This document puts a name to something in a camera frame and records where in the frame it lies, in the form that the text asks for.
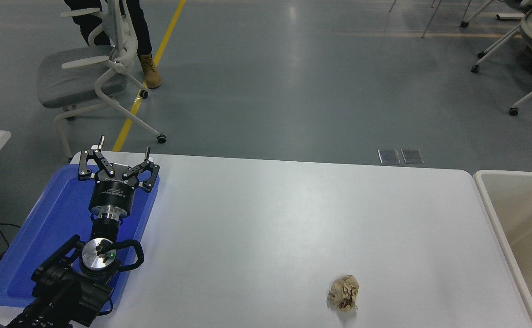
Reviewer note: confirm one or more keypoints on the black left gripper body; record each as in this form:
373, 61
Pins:
111, 193

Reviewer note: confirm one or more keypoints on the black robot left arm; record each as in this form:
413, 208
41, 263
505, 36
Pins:
65, 291

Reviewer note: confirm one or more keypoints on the metal floor plate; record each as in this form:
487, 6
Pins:
389, 156
412, 156

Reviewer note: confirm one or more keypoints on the blue plastic tray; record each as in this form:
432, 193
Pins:
42, 228

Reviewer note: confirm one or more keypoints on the white grey office chair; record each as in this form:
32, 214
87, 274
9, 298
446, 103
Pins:
74, 73

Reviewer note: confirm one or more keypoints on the person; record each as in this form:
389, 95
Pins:
140, 27

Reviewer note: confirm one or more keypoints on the crumpled tan paper ball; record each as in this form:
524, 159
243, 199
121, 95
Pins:
344, 294

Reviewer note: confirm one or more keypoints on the grey caster chair leg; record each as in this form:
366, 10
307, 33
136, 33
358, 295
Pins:
464, 24

